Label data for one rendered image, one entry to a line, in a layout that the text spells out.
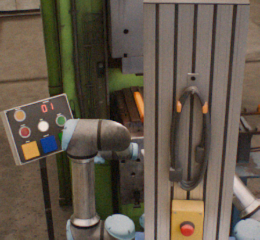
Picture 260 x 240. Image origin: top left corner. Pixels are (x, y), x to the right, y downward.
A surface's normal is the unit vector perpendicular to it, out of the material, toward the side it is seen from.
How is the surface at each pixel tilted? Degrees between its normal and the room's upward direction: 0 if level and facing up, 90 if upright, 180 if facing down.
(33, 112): 60
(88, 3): 90
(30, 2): 90
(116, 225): 8
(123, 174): 90
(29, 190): 0
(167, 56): 90
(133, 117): 0
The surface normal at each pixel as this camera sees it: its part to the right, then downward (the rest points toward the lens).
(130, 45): 0.14, 0.46
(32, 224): -0.02, -0.89
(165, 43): -0.10, 0.46
